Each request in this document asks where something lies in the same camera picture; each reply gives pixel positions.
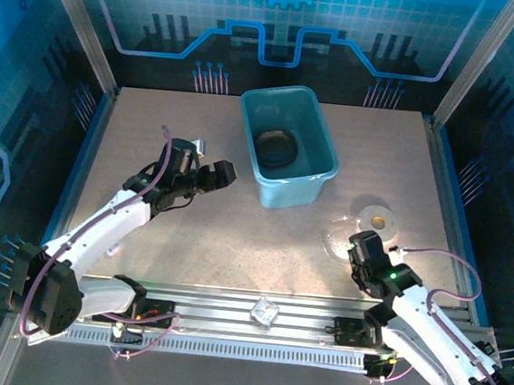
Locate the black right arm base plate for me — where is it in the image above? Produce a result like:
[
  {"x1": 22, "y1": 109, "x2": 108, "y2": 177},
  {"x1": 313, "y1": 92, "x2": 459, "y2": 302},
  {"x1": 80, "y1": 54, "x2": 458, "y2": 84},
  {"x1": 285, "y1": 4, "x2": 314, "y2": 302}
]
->
[{"x1": 331, "y1": 315, "x2": 385, "y2": 351}]

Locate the aluminium frame post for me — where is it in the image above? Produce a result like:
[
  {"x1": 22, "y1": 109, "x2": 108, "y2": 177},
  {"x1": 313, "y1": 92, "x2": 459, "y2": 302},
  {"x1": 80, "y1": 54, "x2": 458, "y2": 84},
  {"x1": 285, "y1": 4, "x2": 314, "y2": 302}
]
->
[
  {"x1": 26, "y1": 0, "x2": 127, "y2": 98},
  {"x1": 431, "y1": 0, "x2": 514, "y2": 131}
]

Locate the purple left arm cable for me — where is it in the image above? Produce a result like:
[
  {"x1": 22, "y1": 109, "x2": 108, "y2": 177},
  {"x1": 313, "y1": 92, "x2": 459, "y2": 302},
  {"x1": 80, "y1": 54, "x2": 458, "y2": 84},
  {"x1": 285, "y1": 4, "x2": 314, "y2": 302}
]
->
[{"x1": 16, "y1": 112, "x2": 199, "y2": 367}]

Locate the small control board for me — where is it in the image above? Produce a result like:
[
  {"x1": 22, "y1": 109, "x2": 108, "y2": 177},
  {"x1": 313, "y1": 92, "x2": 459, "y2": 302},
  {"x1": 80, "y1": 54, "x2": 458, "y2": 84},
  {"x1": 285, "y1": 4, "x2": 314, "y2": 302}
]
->
[
  {"x1": 109, "y1": 319, "x2": 145, "y2": 347},
  {"x1": 361, "y1": 351, "x2": 400, "y2": 380}
]

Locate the blue plastic bin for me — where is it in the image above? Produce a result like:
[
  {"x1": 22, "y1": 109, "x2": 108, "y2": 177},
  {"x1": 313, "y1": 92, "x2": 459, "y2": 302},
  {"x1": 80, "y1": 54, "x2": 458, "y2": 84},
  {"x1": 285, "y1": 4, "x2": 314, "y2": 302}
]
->
[{"x1": 229, "y1": 79, "x2": 347, "y2": 217}]

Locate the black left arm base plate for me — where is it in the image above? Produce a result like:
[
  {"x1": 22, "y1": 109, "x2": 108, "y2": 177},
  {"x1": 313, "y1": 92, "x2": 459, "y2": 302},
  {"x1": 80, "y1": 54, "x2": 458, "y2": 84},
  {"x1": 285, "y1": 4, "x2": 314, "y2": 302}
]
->
[{"x1": 92, "y1": 293, "x2": 176, "y2": 331}]

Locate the aluminium frame rail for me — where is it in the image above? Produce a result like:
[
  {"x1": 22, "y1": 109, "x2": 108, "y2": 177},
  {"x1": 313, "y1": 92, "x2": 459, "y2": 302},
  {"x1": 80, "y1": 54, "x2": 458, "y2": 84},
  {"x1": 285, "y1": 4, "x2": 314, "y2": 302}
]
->
[{"x1": 12, "y1": 267, "x2": 497, "y2": 364}]

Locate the small clear plastic cube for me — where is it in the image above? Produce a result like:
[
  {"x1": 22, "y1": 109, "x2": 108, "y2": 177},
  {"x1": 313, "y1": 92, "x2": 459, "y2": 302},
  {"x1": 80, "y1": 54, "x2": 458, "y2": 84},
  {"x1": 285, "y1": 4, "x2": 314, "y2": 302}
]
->
[{"x1": 247, "y1": 294, "x2": 283, "y2": 331}]

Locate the clear plastic plate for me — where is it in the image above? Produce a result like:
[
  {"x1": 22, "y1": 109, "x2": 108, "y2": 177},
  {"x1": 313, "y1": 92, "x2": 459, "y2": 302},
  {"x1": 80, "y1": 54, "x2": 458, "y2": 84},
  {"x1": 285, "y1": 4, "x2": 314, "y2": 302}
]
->
[{"x1": 318, "y1": 212, "x2": 365, "y2": 264}]

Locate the grey slotted cable duct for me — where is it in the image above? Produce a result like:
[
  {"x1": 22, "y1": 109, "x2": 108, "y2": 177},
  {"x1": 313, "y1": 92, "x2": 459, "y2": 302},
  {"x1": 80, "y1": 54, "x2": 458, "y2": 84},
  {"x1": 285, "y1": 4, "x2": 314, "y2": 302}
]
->
[{"x1": 60, "y1": 322, "x2": 368, "y2": 373}]

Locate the grey translucent plate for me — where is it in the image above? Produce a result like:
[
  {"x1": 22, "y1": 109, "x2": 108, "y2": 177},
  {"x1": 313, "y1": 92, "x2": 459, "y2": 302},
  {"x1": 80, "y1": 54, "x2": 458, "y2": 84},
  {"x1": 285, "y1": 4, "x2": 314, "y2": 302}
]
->
[{"x1": 250, "y1": 127, "x2": 301, "y2": 171}]

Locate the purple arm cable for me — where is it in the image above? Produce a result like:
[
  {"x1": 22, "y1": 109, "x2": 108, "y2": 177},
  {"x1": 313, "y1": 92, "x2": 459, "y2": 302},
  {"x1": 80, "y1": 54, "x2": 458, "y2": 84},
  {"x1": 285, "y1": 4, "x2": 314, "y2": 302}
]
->
[
  {"x1": 16, "y1": 112, "x2": 199, "y2": 367},
  {"x1": 368, "y1": 243, "x2": 514, "y2": 385}
]

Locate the clear disc with gold centre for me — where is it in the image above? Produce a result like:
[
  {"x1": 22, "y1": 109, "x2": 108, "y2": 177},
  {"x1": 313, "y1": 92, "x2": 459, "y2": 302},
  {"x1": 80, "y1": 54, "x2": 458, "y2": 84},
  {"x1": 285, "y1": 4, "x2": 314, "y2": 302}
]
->
[{"x1": 354, "y1": 202, "x2": 401, "y2": 243}]

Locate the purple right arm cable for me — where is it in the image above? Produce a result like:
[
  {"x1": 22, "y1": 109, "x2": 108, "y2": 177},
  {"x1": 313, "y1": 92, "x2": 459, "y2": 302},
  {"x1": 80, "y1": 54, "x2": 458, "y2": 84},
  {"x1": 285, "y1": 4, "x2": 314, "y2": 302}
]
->
[{"x1": 368, "y1": 243, "x2": 514, "y2": 385}]

